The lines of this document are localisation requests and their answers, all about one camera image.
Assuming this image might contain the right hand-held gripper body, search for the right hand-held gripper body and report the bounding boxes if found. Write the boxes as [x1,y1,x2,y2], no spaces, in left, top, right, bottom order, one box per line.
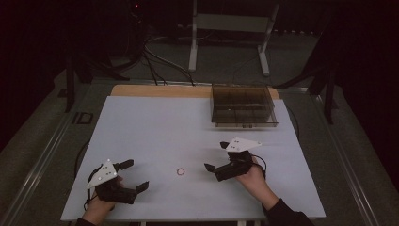
[215,137,263,183]

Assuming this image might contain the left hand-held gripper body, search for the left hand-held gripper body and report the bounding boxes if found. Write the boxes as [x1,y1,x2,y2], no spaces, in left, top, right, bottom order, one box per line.
[86,159,138,205]

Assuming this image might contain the dark transparent drawer box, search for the dark transparent drawer box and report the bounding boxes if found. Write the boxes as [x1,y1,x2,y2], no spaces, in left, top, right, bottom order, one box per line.
[210,82,279,128]

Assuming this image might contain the person's right hand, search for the person's right hand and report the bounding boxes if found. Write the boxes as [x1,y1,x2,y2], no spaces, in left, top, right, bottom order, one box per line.
[234,156,280,211]

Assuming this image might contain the person's left hand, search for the person's left hand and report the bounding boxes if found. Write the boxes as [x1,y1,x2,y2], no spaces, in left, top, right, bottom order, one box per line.
[82,175,125,224]

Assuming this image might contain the white table mat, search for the white table mat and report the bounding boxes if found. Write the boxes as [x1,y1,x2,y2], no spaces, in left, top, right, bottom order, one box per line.
[60,95,327,222]

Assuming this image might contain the black stand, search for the black stand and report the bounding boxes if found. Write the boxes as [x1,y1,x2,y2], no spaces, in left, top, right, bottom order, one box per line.
[272,62,340,125]
[64,56,131,113]

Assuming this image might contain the white metal stand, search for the white metal stand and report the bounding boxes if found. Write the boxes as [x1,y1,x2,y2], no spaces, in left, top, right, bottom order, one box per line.
[187,0,280,77]

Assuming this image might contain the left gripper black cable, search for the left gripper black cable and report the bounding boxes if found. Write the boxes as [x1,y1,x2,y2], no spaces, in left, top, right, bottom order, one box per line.
[83,165,104,211]

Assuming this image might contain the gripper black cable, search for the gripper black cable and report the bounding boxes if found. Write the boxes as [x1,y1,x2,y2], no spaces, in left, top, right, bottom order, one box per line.
[250,153,268,181]
[83,165,104,211]

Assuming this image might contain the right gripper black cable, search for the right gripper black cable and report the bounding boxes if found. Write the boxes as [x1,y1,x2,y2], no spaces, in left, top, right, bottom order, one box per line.
[250,153,268,181]

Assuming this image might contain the aluminium floor rail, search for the aluminium floor rail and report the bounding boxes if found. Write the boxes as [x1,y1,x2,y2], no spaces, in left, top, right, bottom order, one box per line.
[309,93,380,226]
[0,90,92,226]

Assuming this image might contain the floor cable bundle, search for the floor cable bundle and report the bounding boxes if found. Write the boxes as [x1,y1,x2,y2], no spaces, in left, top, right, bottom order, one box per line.
[142,36,197,87]

